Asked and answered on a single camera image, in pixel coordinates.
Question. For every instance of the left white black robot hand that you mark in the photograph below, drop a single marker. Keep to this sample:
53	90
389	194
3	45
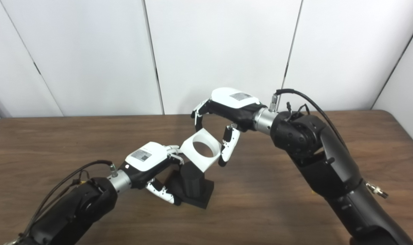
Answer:
145	161

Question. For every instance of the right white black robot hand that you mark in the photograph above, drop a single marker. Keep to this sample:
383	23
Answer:
233	103

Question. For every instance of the black peg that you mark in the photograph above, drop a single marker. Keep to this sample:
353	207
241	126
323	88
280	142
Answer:
193	187

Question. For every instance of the white square piece with hole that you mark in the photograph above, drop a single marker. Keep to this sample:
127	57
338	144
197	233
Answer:
201	164

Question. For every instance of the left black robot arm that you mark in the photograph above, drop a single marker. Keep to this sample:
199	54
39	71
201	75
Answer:
77	207

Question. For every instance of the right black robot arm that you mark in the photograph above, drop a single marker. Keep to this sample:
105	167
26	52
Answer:
329	163

